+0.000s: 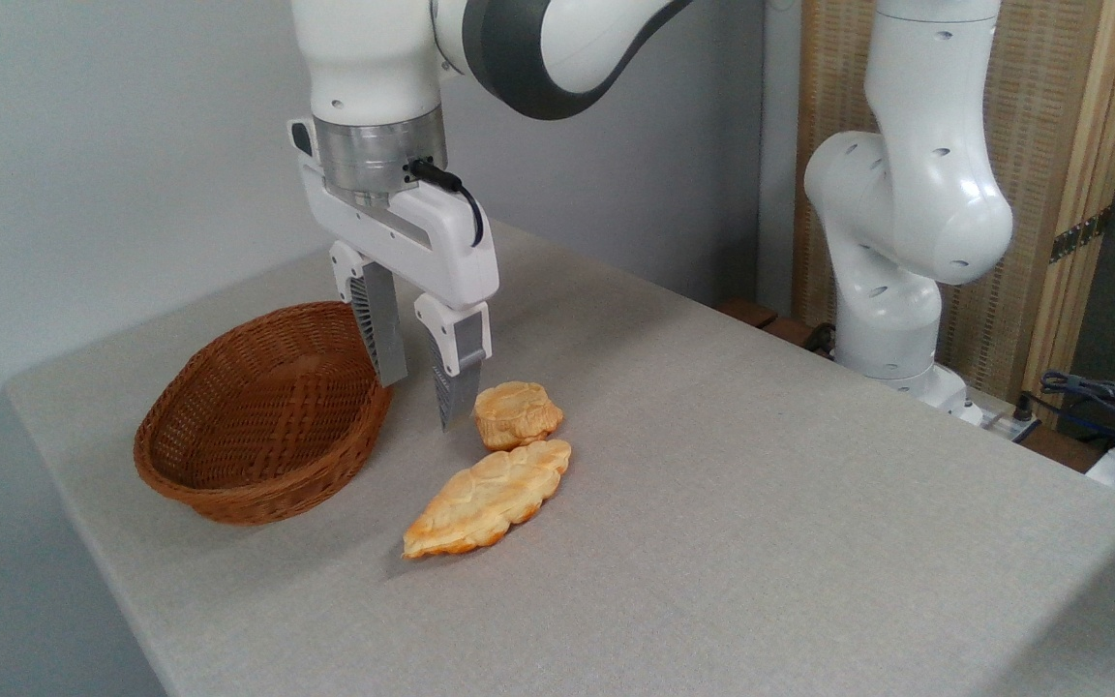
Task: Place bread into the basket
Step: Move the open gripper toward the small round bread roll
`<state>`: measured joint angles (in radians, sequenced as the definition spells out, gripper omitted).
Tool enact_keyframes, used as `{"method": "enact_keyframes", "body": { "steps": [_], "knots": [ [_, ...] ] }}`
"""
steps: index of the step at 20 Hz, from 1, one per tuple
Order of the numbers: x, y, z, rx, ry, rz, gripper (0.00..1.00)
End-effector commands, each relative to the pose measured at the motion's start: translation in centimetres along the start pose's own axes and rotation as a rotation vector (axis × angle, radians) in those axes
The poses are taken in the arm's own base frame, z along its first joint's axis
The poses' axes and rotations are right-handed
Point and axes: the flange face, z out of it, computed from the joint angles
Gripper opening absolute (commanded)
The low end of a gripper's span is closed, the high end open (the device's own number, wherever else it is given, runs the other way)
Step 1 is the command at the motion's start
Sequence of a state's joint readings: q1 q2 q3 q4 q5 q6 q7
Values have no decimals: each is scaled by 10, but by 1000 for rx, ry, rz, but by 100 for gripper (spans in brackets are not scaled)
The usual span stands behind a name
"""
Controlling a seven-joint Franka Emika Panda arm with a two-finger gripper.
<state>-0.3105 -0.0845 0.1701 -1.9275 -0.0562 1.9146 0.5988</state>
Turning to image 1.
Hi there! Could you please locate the dark metal screen hinge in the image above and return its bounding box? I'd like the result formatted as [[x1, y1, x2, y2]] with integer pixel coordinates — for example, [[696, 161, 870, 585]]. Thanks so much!
[[1049, 207, 1113, 264]]

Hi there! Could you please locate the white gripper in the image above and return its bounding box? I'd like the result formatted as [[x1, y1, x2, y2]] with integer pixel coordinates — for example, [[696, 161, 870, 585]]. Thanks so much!
[[287, 117, 501, 434]]

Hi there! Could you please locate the blue black cable bundle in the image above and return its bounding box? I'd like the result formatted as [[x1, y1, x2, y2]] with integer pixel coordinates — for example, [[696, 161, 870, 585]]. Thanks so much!
[[1022, 371, 1115, 458]]

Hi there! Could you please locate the brown wicker basket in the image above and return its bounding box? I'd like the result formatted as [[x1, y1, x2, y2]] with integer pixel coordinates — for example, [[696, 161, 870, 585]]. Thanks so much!
[[134, 301, 394, 527]]

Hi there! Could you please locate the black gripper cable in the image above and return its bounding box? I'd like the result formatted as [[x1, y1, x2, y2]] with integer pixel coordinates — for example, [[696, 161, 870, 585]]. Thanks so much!
[[407, 159, 486, 248]]

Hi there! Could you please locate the small round bread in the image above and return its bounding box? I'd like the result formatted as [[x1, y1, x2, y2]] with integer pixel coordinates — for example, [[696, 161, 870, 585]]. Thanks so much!
[[473, 381, 564, 452]]

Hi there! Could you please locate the long leaf-shaped bread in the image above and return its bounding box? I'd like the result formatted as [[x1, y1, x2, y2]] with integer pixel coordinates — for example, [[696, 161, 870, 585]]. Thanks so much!
[[402, 439, 573, 561]]

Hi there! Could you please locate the wooden folding screen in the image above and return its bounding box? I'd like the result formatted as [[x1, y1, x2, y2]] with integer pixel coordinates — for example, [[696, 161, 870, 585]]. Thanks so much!
[[794, 0, 1115, 427]]

